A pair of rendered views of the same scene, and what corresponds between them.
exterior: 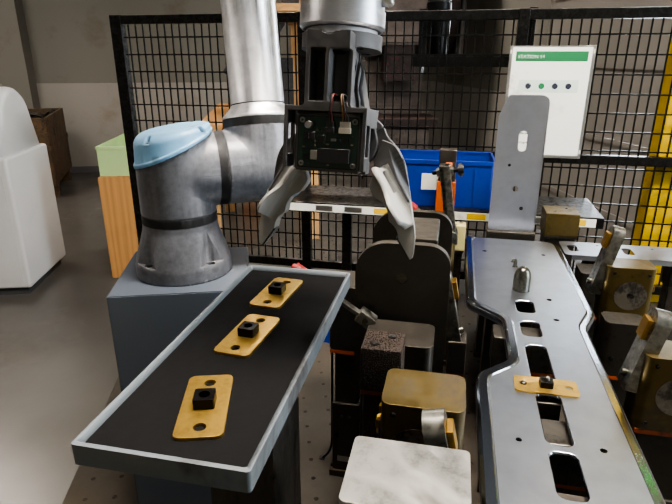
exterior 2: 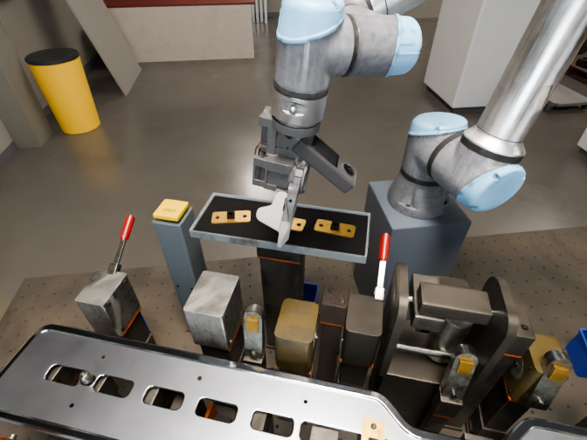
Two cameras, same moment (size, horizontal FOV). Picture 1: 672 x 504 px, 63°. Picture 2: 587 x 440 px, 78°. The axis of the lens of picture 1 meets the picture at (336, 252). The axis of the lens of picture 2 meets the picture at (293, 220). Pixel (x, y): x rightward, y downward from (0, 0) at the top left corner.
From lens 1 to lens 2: 0.75 m
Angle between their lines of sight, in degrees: 77
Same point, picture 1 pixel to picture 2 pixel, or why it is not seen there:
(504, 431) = (313, 394)
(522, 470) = (277, 395)
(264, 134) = (462, 154)
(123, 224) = not seen: outside the picture
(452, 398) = (287, 332)
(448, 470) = (210, 306)
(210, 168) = (424, 154)
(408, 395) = (291, 310)
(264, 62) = (503, 102)
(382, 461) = (221, 284)
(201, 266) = (399, 202)
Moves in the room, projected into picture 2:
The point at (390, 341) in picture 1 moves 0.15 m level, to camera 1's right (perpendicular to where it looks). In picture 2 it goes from (334, 299) to (341, 374)
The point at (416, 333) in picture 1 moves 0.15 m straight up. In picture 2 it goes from (365, 323) to (377, 270)
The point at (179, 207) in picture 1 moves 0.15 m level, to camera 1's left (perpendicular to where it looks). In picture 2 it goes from (406, 164) to (392, 134)
